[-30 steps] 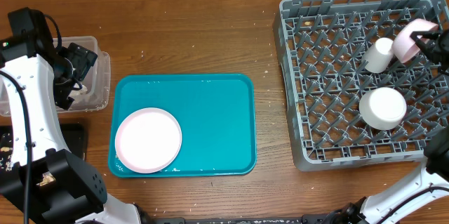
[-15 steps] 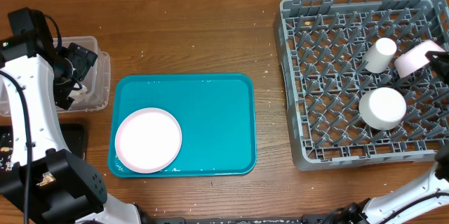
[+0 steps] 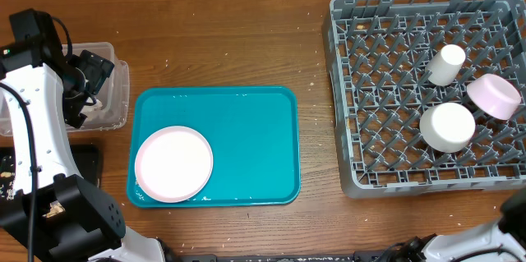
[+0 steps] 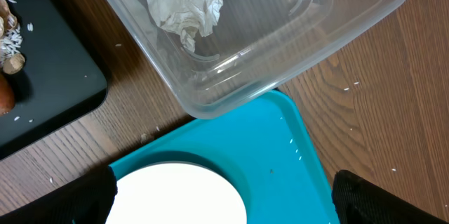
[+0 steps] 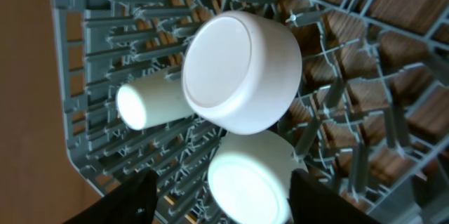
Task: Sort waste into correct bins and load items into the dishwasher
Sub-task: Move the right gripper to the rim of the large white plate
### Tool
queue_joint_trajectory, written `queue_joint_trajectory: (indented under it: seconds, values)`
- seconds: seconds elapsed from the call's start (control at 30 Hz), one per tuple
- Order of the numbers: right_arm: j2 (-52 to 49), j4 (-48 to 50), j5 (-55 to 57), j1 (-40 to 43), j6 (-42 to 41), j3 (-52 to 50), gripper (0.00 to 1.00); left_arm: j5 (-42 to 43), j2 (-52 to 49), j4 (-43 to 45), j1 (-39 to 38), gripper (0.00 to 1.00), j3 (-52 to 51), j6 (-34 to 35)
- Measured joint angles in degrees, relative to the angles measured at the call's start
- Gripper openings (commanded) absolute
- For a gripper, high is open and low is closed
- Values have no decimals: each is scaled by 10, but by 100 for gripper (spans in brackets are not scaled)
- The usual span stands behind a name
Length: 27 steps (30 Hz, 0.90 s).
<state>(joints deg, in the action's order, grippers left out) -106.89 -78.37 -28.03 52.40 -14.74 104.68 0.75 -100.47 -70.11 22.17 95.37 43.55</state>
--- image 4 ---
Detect rice and peanut scraps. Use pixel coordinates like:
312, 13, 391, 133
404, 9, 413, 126
1, 0, 26, 75

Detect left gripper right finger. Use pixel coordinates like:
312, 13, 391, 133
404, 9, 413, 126
332, 170, 448, 224

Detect clear plastic bin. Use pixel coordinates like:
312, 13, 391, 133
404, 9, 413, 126
107, 0, 405, 119

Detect large white plate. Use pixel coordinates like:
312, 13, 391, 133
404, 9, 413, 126
106, 162, 247, 224

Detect teal serving tray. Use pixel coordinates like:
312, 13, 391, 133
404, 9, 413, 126
110, 91, 339, 224

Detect orange carrot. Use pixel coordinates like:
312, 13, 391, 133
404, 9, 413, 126
0, 74, 15, 116

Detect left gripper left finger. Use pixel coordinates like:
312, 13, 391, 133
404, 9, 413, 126
1, 166, 117, 224

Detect black tray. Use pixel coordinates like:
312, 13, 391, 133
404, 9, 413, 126
1, 0, 107, 158

